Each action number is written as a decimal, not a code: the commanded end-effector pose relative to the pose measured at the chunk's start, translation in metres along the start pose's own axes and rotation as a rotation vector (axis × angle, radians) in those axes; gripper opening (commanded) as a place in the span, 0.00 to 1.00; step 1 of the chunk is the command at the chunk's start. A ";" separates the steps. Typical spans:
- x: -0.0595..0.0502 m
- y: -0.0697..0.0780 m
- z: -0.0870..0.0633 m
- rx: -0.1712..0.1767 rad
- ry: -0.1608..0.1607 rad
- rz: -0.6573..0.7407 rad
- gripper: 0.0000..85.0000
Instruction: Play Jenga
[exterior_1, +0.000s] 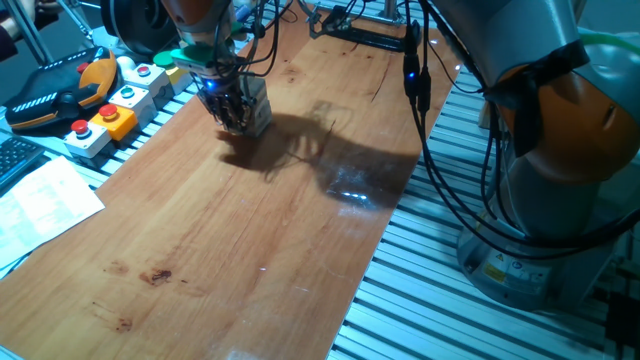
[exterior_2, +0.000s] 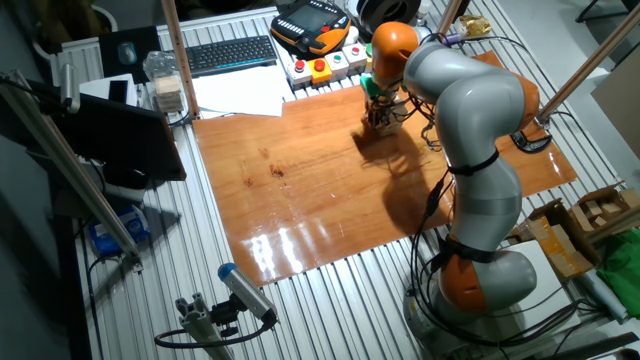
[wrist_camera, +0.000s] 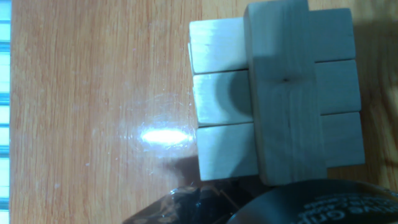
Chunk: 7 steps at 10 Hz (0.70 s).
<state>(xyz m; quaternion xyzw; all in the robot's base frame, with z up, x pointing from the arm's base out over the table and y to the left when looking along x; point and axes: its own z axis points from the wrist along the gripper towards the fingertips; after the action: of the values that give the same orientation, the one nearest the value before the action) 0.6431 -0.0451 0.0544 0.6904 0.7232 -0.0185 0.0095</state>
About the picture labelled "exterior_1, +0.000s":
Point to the yellow box big green button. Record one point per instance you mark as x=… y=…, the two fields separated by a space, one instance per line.
x=159 y=60

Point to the person hand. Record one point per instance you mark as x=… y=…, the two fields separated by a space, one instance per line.
x=47 y=6

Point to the grey box green button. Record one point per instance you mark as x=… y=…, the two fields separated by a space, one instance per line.
x=132 y=102

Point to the grey box red button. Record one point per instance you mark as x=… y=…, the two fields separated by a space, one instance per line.
x=150 y=80
x=87 y=142

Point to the white printed paper sheet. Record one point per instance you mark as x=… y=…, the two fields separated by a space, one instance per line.
x=45 y=205

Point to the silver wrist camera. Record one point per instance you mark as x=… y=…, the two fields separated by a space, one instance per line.
x=195 y=68

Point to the metal frame pole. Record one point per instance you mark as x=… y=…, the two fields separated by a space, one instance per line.
x=391 y=9

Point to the orange wooden board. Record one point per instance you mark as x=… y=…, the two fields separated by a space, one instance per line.
x=200 y=225

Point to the silver orange robot arm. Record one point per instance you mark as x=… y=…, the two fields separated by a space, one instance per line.
x=500 y=30

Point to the black round spool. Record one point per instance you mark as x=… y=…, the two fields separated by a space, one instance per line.
x=130 y=25

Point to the black connector with red light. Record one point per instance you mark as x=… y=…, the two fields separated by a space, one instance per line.
x=332 y=22

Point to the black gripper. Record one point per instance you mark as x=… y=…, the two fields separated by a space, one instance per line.
x=216 y=92

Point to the black orange teach pendant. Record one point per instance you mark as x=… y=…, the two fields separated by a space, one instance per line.
x=55 y=85

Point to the black c-clamp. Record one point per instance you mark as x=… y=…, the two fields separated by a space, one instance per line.
x=370 y=37

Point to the black keyboard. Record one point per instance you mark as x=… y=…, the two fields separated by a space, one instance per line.
x=17 y=157

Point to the green adapter plate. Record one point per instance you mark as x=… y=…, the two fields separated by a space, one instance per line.
x=197 y=54

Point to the yellow box red button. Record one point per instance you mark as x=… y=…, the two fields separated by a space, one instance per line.
x=115 y=125

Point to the stack of wooden jenga blocks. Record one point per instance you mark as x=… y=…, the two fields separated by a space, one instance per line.
x=261 y=107

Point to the grey aluminium strut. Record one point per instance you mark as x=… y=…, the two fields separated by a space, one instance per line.
x=80 y=20
x=31 y=32

